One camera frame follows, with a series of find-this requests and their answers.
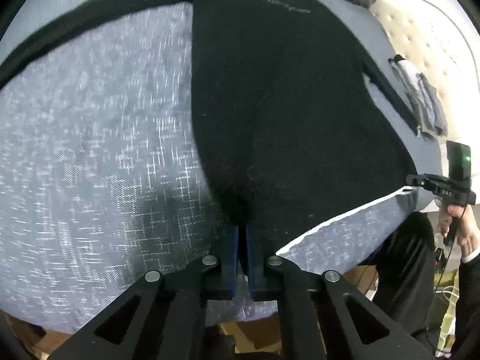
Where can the light blue folded garment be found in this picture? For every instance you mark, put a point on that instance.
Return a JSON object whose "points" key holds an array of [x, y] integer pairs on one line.
{"points": [[412, 82]]}

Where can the dark grey folded garment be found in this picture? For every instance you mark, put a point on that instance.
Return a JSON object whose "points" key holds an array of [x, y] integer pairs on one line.
{"points": [[431, 101]]}

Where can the black sweater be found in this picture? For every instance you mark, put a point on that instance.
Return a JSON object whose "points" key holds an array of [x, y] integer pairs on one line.
{"points": [[281, 120]]}

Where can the cream tufted headboard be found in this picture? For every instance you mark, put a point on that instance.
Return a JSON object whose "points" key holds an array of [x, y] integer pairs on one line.
{"points": [[431, 26]]}

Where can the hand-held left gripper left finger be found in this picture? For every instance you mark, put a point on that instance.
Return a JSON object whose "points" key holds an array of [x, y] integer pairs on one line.
{"points": [[232, 247]]}

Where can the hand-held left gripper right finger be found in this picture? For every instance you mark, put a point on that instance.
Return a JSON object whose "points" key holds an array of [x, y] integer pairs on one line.
{"points": [[250, 251]]}

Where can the person's black trouser leg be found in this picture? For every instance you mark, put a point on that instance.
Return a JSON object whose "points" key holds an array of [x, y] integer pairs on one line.
{"points": [[405, 270]]}

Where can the bed with blue patterned sheet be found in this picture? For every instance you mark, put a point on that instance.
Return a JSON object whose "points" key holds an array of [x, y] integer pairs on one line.
{"points": [[93, 138]]}

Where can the person's right forearm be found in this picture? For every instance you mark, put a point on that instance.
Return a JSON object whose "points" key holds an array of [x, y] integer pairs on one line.
{"points": [[468, 292]]}

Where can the person's right hand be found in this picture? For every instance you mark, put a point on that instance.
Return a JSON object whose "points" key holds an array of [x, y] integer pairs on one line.
{"points": [[470, 228]]}

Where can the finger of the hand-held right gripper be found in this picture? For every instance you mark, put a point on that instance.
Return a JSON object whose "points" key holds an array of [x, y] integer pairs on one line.
{"points": [[420, 180]]}

